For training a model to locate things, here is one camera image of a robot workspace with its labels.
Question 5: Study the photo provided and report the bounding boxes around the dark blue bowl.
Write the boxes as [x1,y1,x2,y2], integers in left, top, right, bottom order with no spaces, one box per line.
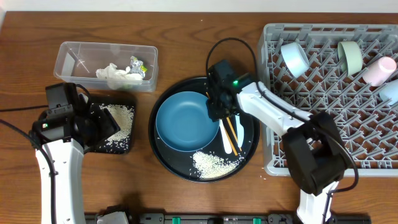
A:
[155,91,219,152]

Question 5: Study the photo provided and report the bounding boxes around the white napkin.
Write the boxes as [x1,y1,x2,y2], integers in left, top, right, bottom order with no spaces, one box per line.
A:
[96,63,143,90]

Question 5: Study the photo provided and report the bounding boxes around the white plastic spoon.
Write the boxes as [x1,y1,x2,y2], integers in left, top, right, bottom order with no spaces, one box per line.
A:
[220,120,232,154]

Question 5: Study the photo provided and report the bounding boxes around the light blue small bowl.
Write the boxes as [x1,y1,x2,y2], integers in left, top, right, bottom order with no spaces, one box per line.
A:
[280,42,309,78]

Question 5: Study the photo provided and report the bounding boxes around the foil snack wrapper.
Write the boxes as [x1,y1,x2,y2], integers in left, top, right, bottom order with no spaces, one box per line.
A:
[129,56,147,80]

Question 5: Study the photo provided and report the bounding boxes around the teal green bowl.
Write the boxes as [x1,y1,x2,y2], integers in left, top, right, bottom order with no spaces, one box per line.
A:
[337,41,363,76]

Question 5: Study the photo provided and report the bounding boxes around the pink cup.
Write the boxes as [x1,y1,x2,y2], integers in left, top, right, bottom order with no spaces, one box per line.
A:
[363,57,397,86]

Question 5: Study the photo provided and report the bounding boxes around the light blue cup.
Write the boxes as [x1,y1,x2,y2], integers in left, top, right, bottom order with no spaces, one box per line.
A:
[379,80,398,105]

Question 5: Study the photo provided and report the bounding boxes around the light blue plastic knife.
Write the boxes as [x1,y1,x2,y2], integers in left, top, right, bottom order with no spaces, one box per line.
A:
[235,115,244,148]

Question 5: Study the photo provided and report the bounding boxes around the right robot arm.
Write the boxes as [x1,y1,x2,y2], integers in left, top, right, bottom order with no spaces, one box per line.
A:
[206,60,352,223]

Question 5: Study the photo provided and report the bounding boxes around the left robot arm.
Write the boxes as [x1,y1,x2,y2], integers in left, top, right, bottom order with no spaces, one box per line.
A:
[30,83,120,223]

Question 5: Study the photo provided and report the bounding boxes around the clear plastic waste bin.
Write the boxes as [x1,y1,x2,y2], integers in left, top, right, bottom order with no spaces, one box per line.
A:
[54,42,159,92]

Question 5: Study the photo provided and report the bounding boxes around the grey dishwasher rack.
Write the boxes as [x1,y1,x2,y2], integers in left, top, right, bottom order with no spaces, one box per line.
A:
[257,23,397,177]

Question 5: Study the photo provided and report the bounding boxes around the wooden chopstick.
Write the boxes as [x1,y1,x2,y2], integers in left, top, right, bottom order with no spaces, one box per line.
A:
[226,117,242,151]
[227,133,238,156]

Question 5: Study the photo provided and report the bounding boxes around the black rectangular tray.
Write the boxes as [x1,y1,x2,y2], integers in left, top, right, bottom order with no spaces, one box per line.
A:
[84,95,136,154]

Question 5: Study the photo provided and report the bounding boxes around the rice pile on rectangular tray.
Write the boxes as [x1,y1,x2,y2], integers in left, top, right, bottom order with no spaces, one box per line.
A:
[99,104,134,151]

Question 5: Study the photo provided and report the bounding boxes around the rice pile on round tray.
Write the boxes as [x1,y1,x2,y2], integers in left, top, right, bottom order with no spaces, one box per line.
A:
[192,152,244,179]

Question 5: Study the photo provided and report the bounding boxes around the round black serving tray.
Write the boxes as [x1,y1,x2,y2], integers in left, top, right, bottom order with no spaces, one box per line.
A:
[148,77,261,182]

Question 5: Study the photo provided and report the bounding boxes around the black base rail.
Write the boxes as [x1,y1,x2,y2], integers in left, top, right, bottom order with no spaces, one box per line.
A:
[83,205,373,224]

